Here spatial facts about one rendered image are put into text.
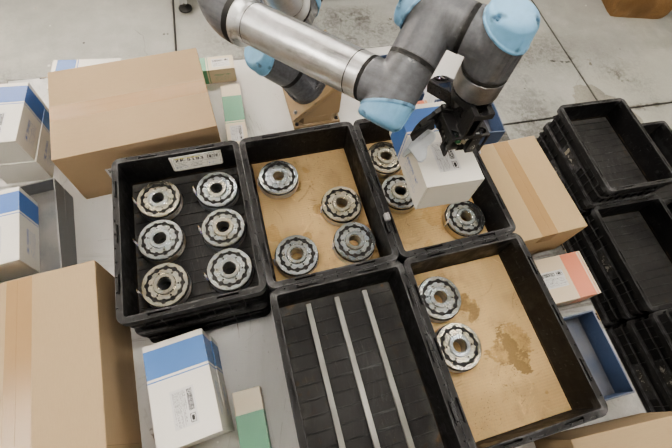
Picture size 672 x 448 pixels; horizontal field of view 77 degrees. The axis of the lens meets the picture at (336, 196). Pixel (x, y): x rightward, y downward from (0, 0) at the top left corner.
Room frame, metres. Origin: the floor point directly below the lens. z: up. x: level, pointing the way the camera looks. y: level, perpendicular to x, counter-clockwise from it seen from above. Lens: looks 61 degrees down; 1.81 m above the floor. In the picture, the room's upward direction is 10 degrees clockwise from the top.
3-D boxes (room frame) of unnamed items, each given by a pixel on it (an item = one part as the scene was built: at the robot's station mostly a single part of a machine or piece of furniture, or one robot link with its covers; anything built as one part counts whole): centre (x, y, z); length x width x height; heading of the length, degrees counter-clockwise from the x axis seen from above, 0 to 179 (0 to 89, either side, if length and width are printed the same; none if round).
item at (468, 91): (0.53, -0.20, 1.33); 0.08 x 0.08 x 0.05
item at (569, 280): (0.46, -0.63, 0.74); 0.16 x 0.12 x 0.07; 112
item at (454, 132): (0.52, -0.20, 1.25); 0.09 x 0.08 x 0.12; 21
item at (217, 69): (0.99, 0.53, 0.73); 0.24 x 0.06 x 0.06; 112
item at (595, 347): (0.26, -0.67, 0.74); 0.20 x 0.15 x 0.07; 22
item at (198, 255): (0.37, 0.32, 0.87); 0.40 x 0.30 x 0.11; 24
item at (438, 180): (0.55, -0.19, 1.09); 0.20 x 0.12 x 0.09; 21
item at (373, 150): (0.68, -0.12, 0.86); 0.10 x 0.10 x 0.01
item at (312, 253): (0.36, 0.07, 0.86); 0.10 x 0.10 x 0.01
